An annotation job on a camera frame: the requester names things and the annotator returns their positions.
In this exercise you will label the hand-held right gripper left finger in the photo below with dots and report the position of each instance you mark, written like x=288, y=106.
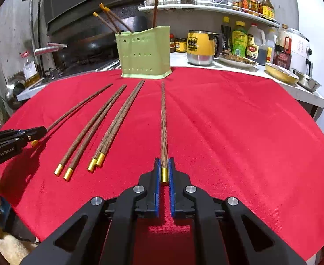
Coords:
x=157, y=187

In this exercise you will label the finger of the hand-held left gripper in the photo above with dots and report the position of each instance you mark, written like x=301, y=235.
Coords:
x=32, y=134

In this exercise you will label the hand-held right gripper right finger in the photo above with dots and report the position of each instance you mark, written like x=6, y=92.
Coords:
x=173, y=187

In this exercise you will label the row of wooden chopsticks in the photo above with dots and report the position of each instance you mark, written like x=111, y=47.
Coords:
x=82, y=139

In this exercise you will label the gold-tipped wooden chopstick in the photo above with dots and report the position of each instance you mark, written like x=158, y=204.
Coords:
x=81, y=106
x=164, y=129
x=106, y=23
x=111, y=19
x=121, y=22
x=155, y=8

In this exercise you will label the green plastic utensil holder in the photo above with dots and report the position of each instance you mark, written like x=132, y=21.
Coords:
x=142, y=52

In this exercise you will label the steel pot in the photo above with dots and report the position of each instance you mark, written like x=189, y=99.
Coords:
x=15, y=92

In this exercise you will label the clear cooking oil bottle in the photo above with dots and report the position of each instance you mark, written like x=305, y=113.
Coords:
x=29, y=73

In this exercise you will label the red tablecloth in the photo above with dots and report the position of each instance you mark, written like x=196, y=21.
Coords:
x=233, y=143

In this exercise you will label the gas stove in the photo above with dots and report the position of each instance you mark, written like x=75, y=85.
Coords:
x=76, y=70

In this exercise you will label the beige towel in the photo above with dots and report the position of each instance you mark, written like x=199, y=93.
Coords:
x=9, y=249

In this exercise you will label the steel wok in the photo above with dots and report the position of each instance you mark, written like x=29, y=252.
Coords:
x=87, y=48

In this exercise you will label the black-lid sauce jar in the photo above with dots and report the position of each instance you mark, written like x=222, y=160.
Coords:
x=180, y=45

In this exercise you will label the plate of food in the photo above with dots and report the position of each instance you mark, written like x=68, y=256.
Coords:
x=238, y=60

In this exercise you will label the red-lid chili jar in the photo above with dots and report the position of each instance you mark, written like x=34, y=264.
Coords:
x=172, y=44

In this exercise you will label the yellow steel mug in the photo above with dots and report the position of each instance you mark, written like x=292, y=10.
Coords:
x=197, y=44

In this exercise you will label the yellow oval dish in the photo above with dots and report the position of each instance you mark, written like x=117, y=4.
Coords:
x=280, y=74

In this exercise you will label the green squeeze bottle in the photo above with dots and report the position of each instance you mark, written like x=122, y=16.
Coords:
x=238, y=41

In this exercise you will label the yellow-cap soy sauce bottle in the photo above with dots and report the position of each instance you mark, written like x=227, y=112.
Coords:
x=226, y=34

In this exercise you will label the large dark vinegar jug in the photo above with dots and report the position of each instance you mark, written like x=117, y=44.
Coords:
x=255, y=47

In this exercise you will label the white-cap oil jug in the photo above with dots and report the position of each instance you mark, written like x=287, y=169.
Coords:
x=271, y=48

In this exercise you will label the steel bowl of food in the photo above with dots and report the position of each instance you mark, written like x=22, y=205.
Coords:
x=307, y=81

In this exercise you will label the white air fryer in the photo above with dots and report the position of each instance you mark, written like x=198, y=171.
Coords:
x=301, y=49

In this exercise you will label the yellow oil bottle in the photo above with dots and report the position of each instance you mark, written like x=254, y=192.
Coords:
x=253, y=2

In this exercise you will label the dark bottle yellow label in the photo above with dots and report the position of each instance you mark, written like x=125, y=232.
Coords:
x=267, y=7

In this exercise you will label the white refrigerator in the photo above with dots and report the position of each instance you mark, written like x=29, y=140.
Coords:
x=319, y=19

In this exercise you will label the red wall sticker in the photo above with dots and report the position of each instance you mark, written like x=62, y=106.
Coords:
x=25, y=54

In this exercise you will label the white wall shelf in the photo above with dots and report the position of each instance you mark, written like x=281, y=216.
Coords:
x=206, y=8

